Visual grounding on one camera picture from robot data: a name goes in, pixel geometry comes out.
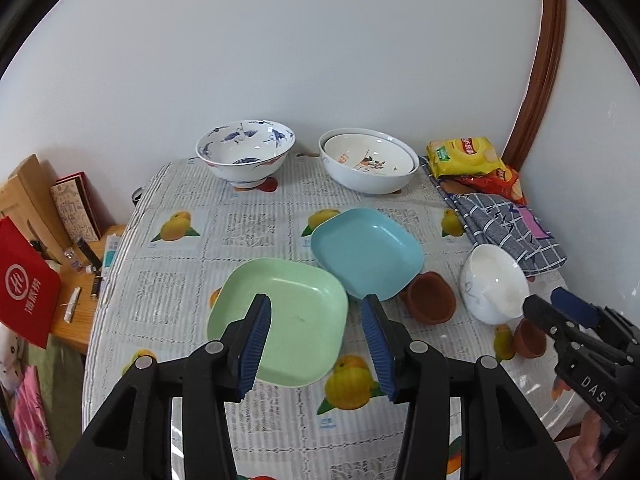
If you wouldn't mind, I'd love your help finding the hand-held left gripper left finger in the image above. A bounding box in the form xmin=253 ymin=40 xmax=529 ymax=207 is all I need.
xmin=55 ymin=292 xmax=273 ymax=480

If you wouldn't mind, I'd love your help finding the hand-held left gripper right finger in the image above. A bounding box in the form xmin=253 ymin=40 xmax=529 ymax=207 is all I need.
xmin=361 ymin=294 xmax=573 ymax=480

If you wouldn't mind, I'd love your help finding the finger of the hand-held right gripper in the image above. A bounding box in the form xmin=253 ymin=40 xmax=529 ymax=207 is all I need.
xmin=523 ymin=294 xmax=629 ymax=367
xmin=550 ymin=286 xmax=640 ymax=349

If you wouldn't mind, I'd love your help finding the small brown clay cup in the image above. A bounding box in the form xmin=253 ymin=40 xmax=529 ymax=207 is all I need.
xmin=514 ymin=317 xmax=548 ymax=359

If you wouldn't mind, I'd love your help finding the green square plate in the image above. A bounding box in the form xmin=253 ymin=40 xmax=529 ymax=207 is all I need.
xmin=206 ymin=258 xmax=349 ymax=388

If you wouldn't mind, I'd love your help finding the small white bowl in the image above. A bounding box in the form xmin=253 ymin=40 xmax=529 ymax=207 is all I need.
xmin=459 ymin=244 xmax=531 ymax=325

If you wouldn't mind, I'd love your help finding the brown clay bowl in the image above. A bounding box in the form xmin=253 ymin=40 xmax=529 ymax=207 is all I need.
xmin=404 ymin=271 xmax=457 ymax=325

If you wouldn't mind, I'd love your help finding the blue square plate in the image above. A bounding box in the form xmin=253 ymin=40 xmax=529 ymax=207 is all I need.
xmin=310 ymin=207 xmax=425 ymax=302

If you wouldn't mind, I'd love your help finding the person's right hand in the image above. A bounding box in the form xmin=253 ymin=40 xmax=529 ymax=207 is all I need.
xmin=567 ymin=409 xmax=621 ymax=480

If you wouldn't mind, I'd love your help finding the fruit print tablecloth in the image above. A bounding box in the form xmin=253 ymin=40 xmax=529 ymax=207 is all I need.
xmin=81 ymin=157 xmax=583 ymax=480

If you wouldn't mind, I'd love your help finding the grey checked cloth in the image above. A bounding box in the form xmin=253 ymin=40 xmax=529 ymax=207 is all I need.
xmin=419 ymin=155 xmax=569 ymax=277

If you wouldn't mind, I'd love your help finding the red chip bag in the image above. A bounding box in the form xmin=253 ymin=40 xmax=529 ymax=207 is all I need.
xmin=452 ymin=166 xmax=528 ymax=206

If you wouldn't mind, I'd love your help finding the large white bowl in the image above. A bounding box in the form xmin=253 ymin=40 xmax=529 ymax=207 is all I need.
xmin=318 ymin=128 xmax=420 ymax=195

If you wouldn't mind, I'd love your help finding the white blue leaflet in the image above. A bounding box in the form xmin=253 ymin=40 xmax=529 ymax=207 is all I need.
xmin=102 ymin=234 xmax=126 ymax=281

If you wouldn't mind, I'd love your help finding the blue fish pattern bowl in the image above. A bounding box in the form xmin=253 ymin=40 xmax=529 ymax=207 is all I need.
xmin=195 ymin=119 xmax=297 ymax=191

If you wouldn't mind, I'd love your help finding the wooden side table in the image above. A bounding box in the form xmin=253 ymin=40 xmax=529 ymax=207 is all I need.
xmin=50 ymin=224 xmax=128 ymax=356

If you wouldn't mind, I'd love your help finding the yellow chip bag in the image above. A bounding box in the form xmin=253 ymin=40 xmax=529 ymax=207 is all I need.
xmin=426 ymin=136 xmax=505 ymax=180

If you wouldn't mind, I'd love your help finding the white tube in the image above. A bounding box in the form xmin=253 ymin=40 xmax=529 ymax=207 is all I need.
xmin=64 ymin=287 xmax=82 ymax=323

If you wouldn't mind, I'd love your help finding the black tube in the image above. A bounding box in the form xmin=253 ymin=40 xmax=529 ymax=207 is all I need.
xmin=75 ymin=236 xmax=104 ymax=270

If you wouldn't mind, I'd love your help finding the white flower print bowl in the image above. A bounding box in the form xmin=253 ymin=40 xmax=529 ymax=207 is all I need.
xmin=322 ymin=132 xmax=417 ymax=176

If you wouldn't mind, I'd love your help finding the green cloth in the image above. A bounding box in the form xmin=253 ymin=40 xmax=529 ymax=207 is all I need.
xmin=27 ymin=337 xmax=87 ymax=411

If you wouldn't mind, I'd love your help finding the patterned red-edged book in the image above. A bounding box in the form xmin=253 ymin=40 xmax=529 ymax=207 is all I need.
xmin=50 ymin=172 xmax=102 ymax=251

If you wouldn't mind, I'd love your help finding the pink printed bag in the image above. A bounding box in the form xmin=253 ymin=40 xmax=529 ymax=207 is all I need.
xmin=10 ymin=365 xmax=60 ymax=480

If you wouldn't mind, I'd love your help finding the red paper bag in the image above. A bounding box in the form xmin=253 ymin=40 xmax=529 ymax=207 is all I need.
xmin=0 ymin=216 xmax=63 ymax=350

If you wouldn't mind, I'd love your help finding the wooden board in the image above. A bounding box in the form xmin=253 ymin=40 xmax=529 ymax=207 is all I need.
xmin=0 ymin=154 xmax=71 ymax=266

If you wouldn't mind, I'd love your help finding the brown wooden door frame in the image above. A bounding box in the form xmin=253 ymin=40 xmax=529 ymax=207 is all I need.
xmin=501 ymin=0 xmax=567 ymax=173

